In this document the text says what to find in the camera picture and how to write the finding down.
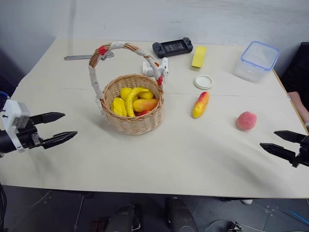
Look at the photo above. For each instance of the red toy fruit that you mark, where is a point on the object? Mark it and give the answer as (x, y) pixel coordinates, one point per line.
(144, 112)

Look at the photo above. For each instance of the person bare forearm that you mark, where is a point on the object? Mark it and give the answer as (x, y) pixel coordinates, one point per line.
(300, 104)

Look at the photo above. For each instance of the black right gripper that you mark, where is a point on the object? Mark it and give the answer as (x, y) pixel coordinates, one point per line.
(304, 152)

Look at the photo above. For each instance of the yellow sponge block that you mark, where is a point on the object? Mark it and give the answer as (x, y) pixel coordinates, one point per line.
(199, 58)

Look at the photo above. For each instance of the white plastic device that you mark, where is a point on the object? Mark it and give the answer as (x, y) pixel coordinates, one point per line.
(165, 66)

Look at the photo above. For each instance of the orange yellow toy mango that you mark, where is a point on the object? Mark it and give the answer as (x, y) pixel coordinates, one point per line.
(144, 104)

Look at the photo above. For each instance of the person in black shirt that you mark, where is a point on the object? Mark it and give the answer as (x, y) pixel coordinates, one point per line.
(298, 70)

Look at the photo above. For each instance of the yellow toy banana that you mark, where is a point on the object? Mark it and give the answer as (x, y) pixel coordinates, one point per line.
(130, 100)

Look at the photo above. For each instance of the yellow toy lemon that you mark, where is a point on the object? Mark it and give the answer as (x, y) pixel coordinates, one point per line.
(146, 95)

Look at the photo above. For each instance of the clear container with blue rim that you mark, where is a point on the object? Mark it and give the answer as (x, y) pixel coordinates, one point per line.
(257, 64)

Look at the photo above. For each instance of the pink toy peach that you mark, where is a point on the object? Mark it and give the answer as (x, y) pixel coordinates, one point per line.
(246, 120)

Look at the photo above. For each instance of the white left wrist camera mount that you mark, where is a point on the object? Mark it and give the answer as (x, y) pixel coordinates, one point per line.
(13, 112)

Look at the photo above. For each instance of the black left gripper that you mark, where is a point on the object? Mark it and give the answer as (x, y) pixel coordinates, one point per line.
(26, 139)

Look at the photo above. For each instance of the round white lid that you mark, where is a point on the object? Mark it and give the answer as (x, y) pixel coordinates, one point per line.
(203, 81)

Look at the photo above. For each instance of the dark rounded robot foot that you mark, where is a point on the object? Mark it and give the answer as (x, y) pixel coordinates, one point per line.
(125, 217)

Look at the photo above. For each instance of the long red yellow toy mango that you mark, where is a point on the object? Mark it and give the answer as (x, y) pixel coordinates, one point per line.
(200, 105)

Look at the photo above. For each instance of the black handheld game controller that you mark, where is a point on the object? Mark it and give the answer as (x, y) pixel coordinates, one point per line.
(172, 47)

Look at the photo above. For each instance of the metal ruler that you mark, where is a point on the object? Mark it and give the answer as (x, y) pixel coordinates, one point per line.
(77, 57)

